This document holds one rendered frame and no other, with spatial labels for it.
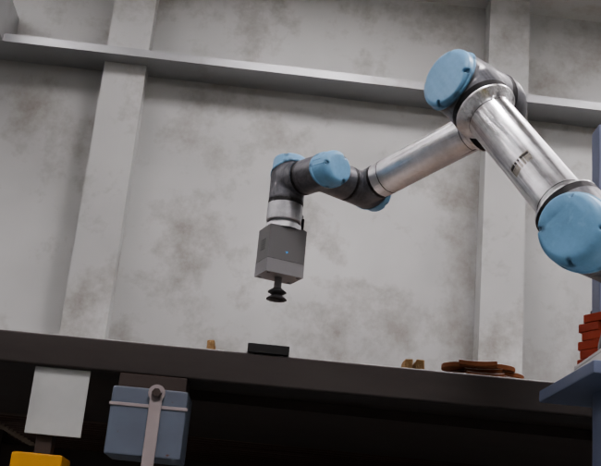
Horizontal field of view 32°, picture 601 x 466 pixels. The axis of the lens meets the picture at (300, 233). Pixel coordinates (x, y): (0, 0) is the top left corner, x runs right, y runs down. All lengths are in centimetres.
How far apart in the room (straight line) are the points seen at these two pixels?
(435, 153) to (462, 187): 559
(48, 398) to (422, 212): 580
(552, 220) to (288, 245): 70
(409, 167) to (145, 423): 74
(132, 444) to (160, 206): 561
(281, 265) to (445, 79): 53
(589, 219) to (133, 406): 84
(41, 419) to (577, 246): 97
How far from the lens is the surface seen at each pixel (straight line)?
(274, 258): 214
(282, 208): 218
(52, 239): 742
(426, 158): 211
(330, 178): 211
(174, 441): 187
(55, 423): 193
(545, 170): 173
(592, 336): 304
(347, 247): 737
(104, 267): 714
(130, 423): 188
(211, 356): 191
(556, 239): 164
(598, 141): 439
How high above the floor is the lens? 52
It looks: 19 degrees up
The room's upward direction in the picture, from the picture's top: 5 degrees clockwise
